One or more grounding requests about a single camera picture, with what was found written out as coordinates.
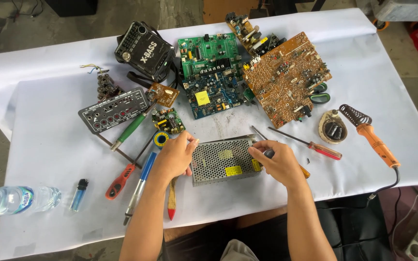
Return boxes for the person's left hand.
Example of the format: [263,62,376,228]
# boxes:
[155,131,200,181]

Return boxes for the person's right hand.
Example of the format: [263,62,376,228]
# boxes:
[248,141,306,188]

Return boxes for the perforated metal power supply box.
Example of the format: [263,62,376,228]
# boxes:
[190,134,263,188]

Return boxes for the small green circuit board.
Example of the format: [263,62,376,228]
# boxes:
[151,107,186,136]

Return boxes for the blue silver desoldering pump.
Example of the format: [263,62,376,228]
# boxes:
[123,151,158,226]

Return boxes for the wooden brush with red tip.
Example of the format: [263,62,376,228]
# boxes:
[168,176,179,221]

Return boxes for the thin dark metal rod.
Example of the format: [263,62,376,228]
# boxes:
[94,132,143,169]

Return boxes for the soldering iron coil stand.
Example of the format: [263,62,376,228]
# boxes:
[318,104,373,145]

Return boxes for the small brown circuit board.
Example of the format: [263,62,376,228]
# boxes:
[145,82,180,109]

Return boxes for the black amplifier front panel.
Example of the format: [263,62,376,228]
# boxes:
[78,87,151,135]

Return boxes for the blue circuit board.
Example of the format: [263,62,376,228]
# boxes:
[181,66,256,120]

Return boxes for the person's black shorts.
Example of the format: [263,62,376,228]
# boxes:
[163,213,294,261]

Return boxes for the large brown circuit board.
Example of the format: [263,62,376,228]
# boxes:
[242,31,332,130]

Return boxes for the orange soldering iron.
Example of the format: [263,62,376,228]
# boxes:
[356,123,401,169]

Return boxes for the black chair seat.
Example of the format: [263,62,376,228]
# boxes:
[315,195,394,261]

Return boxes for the grey cloth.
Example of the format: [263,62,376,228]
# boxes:
[220,239,260,261]

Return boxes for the blue lighter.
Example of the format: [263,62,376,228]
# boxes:
[69,178,89,212]

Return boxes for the black portable radio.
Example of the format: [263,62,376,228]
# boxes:
[114,21,179,88]

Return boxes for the white table cover sheet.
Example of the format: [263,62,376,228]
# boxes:
[0,7,418,261]

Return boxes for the narrow brown circuit board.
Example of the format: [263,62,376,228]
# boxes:
[225,12,288,58]

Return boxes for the brown wooden board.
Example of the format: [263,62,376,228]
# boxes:
[202,0,268,25]

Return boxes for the clear plastic water bottle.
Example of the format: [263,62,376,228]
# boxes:
[0,186,62,217]

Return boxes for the black box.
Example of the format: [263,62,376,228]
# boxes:
[44,0,99,17]

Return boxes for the grey box with orange wheel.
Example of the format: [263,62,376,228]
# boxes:
[370,0,418,32]

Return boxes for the blue solder wire spool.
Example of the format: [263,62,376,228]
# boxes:
[153,131,170,149]

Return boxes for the yellow handled screwdriver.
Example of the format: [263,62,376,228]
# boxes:
[251,125,311,179]

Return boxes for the red handled screwdriver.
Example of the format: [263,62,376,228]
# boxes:
[267,126,343,161]

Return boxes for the green handled tool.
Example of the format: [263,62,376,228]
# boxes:
[110,110,148,152]

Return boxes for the orange black handled screwdriver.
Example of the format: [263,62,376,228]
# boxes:
[105,132,157,201]

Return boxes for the green handled scissors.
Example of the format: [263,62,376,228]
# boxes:
[308,82,331,105]

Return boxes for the potentiometer cluster with wires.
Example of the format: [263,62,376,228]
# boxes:
[80,64,124,101]

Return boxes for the white cable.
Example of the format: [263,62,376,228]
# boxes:
[391,193,418,251]

